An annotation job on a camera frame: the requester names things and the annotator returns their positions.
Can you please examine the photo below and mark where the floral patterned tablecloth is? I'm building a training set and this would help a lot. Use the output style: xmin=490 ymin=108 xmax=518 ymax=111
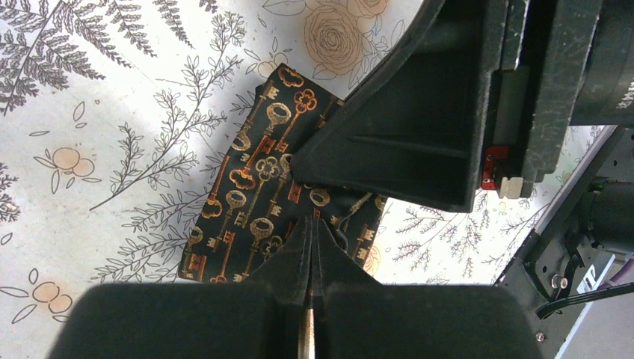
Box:
xmin=0 ymin=0 xmax=618 ymax=359

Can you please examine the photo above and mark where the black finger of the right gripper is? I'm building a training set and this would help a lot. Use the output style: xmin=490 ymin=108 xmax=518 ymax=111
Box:
xmin=292 ymin=1 xmax=508 ymax=212

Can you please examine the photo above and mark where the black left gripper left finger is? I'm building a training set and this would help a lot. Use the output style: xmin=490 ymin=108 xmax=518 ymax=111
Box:
xmin=49 ymin=217 xmax=313 ymax=358

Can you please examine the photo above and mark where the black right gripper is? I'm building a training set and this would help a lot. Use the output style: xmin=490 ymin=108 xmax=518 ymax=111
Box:
xmin=480 ymin=1 xmax=633 ymax=199

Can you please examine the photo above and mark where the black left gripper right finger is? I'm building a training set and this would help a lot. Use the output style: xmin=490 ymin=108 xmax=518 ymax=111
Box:
xmin=310 ymin=218 xmax=541 ymax=358

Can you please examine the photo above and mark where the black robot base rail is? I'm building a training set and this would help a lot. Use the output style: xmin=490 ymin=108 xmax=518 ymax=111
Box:
xmin=494 ymin=126 xmax=633 ymax=358

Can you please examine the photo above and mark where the black gold patterned tie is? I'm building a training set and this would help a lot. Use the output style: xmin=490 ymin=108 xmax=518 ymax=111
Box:
xmin=177 ymin=64 xmax=386 ymax=283

